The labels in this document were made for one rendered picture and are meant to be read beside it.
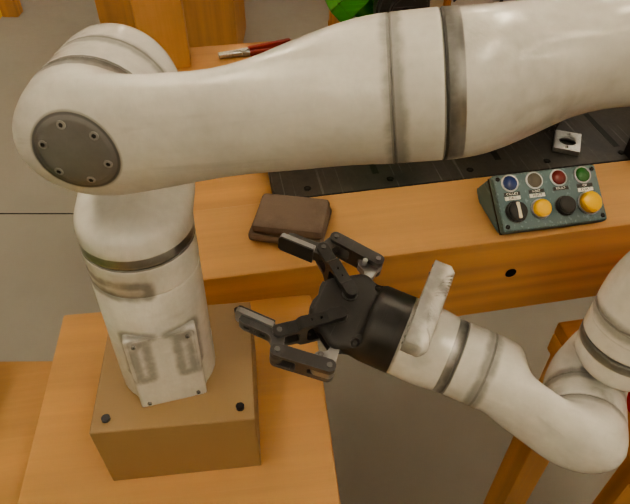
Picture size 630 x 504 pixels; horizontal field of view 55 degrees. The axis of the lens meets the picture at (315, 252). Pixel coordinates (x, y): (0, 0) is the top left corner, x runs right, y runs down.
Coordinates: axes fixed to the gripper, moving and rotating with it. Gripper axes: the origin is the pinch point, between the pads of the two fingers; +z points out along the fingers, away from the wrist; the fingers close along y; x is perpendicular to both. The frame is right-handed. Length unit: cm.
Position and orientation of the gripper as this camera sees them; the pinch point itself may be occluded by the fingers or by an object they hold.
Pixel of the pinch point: (264, 277)
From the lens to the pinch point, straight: 58.1
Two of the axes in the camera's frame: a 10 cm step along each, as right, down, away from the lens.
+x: 0.9, -5.7, -8.2
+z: -9.1, -3.7, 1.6
